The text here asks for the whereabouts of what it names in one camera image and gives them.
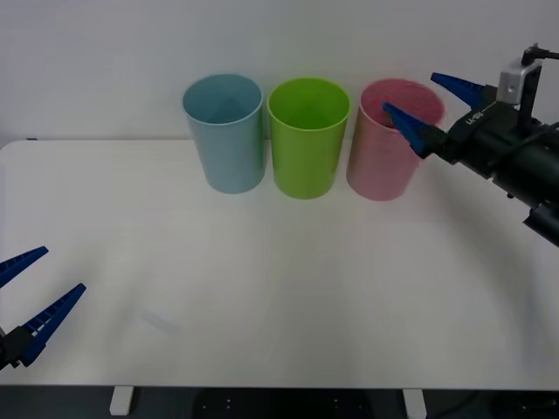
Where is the pink plastic bin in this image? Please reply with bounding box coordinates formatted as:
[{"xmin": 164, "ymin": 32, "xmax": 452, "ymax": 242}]
[{"xmin": 346, "ymin": 78, "xmax": 446, "ymax": 203}]

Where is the pale blue plastic bin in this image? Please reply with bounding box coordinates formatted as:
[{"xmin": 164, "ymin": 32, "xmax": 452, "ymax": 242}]
[{"xmin": 182, "ymin": 73, "xmax": 266, "ymax": 195}]

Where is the white table leg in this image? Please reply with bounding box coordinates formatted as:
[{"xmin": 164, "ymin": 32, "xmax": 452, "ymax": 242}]
[
  {"xmin": 108, "ymin": 386, "xmax": 134, "ymax": 416},
  {"xmin": 402, "ymin": 389, "xmax": 427, "ymax": 419}
]

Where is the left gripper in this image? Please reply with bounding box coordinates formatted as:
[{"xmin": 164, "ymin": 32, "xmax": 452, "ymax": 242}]
[{"xmin": 0, "ymin": 246, "xmax": 87, "ymax": 372}]

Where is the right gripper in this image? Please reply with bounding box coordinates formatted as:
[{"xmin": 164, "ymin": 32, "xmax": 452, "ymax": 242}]
[{"xmin": 381, "ymin": 72, "xmax": 532, "ymax": 176}]

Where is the green plastic bin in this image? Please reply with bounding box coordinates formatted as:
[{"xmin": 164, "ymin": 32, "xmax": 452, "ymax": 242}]
[{"xmin": 266, "ymin": 77, "xmax": 352, "ymax": 201}]

